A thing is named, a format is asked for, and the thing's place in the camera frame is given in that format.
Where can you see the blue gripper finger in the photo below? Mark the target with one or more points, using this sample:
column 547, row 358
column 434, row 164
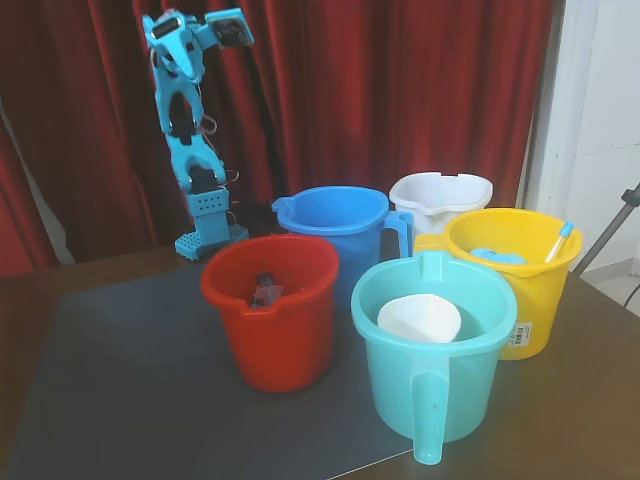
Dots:
column 162, row 60
column 187, row 60

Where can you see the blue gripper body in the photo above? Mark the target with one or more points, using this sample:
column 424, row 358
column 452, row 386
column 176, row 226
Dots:
column 231, row 31

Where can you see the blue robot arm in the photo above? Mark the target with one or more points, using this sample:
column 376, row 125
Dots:
column 205, row 225

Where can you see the red curtain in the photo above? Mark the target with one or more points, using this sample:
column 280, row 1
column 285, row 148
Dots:
column 350, row 75

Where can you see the blue plastic jug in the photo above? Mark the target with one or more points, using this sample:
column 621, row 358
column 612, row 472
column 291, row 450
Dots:
column 330, row 210

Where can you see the clear syringe black plunger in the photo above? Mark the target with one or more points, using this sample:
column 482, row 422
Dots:
column 265, row 292

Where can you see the white plastic bucket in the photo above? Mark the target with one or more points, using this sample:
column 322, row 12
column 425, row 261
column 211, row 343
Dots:
column 440, row 192

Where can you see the red plastic bucket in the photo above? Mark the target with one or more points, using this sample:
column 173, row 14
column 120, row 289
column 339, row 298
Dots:
column 280, row 345

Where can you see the white paper bowl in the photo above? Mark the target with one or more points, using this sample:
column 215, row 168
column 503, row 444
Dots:
column 420, row 320

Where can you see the dark grey mat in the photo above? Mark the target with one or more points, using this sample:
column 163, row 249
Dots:
column 125, row 425

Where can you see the teal plastic jug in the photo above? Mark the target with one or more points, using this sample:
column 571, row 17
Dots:
column 410, row 390

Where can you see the blue-capped pen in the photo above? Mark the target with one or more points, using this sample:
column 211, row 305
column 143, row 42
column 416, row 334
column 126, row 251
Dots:
column 560, row 242

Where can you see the yellow plastic bucket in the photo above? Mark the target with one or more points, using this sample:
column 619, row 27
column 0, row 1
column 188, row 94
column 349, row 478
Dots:
column 540, row 300

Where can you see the grey tripod leg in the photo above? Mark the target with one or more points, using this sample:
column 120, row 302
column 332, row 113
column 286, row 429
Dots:
column 607, row 230

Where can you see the blue-framed wrist camera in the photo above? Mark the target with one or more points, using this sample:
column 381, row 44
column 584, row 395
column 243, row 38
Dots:
column 230, row 27

